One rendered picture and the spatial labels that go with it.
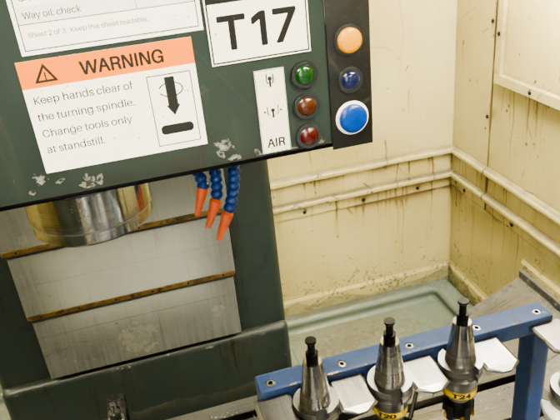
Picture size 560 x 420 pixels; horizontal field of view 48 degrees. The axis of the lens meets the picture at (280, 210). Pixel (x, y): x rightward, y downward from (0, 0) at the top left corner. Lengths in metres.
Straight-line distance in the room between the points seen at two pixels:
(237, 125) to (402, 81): 1.26
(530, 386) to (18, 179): 0.85
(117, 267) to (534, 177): 1.03
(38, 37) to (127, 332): 1.01
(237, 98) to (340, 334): 1.48
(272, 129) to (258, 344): 1.04
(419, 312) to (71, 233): 1.50
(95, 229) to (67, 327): 0.72
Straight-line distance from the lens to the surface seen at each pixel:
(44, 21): 0.59
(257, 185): 1.41
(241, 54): 0.61
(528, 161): 1.70
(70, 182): 0.64
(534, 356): 1.10
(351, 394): 0.92
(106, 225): 0.80
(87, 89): 0.61
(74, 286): 1.43
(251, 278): 1.52
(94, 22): 0.59
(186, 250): 1.41
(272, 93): 0.63
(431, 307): 2.14
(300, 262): 1.97
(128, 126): 0.62
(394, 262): 2.11
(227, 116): 0.63
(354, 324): 2.07
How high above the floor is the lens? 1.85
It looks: 27 degrees down
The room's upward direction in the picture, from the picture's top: 6 degrees counter-clockwise
